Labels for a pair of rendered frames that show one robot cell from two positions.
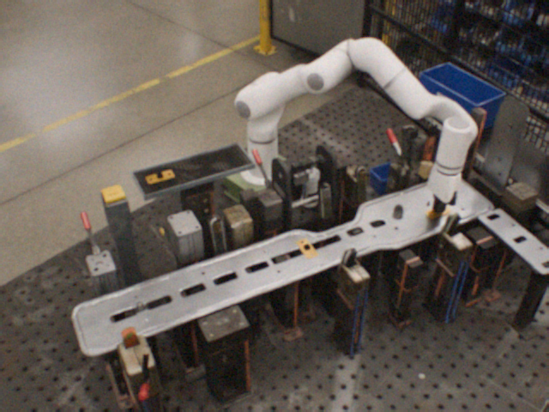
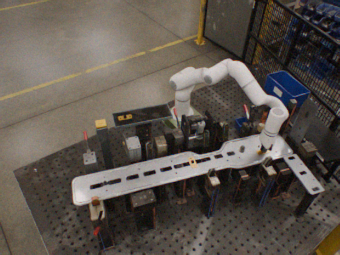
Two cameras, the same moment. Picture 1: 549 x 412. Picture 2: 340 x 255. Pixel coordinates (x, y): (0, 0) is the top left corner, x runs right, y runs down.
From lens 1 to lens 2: 0.25 m
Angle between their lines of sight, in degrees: 6
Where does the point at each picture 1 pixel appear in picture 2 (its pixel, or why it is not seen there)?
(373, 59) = (238, 73)
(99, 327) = (84, 190)
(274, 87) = (189, 77)
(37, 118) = (84, 65)
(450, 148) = (271, 124)
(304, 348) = (186, 209)
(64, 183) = (91, 99)
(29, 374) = (52, 203)
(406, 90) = (252, 91)
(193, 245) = (136, 154)
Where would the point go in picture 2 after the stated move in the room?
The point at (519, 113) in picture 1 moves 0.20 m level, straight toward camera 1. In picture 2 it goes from (312, 108) to (303, 127)
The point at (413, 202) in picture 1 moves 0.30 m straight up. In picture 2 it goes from (251, 144) to (261, 110)
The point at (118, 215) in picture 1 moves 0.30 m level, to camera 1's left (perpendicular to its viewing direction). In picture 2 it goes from (102, 133) to (55, 127)
